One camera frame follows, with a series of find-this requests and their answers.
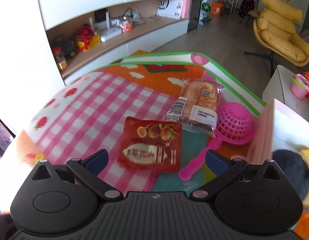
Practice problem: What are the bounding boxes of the colourful play mat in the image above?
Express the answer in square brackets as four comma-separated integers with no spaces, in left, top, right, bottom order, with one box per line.
[7,52,265,193]

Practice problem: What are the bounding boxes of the yellow corn toy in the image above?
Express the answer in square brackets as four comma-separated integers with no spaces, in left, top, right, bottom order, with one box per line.
[299,148,309,166]

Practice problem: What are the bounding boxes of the orange shopping bag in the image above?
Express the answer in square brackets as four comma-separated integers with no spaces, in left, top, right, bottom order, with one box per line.
[211,1,224,17]

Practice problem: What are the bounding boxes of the white SF parcel box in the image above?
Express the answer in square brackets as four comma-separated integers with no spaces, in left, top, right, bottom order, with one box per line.
[157,0,191,20]

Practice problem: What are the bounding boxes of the pink cardboard box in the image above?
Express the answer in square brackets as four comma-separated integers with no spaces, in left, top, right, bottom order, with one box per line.
[251,98,309,165]

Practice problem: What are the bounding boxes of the pink toy bucket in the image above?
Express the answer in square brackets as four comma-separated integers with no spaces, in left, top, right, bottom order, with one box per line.
[291,74,309,100]

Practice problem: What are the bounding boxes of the black plush toy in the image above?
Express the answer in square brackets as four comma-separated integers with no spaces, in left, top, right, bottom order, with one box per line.
[272,149,309,200]

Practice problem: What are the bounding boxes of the yellow lounge chair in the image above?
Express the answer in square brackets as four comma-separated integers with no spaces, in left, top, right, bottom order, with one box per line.
[244,0,309,75]

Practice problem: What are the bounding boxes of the pink plastic strainer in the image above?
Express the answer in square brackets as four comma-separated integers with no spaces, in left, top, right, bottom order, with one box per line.
[179,102,254,181]

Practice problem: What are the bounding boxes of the red snack packet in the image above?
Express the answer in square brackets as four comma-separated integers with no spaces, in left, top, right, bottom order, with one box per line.
[118,116,183,173]

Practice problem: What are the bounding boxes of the white wall shelf unit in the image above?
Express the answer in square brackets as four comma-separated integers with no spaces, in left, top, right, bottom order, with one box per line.
[38,0,191,84]

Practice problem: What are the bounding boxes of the clear packaged bread slices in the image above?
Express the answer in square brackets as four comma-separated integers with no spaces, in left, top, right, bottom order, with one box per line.
[163,79,225,138]

